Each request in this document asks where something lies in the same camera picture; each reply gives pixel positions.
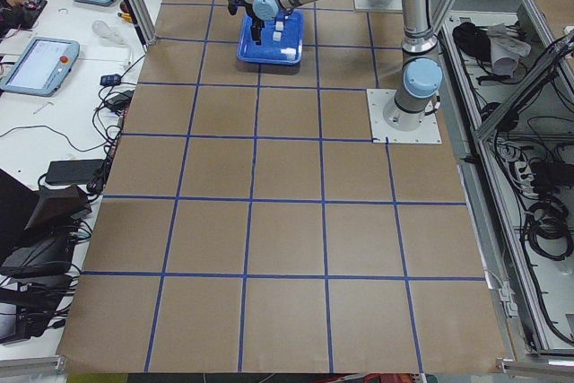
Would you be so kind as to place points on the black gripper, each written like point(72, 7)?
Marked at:
point(257, 23)

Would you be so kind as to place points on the blue plastic tray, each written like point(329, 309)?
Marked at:
point(287, 51)

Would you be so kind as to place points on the clear plastic bottle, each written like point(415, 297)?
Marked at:
point(102, 30)

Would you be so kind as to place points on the teach pendant near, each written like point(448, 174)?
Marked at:
point(42, 68)

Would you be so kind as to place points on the black power brick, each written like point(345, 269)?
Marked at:
point(71, 172)

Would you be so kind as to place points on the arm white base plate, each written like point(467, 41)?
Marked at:
point(378, 6)
point(390, 125)

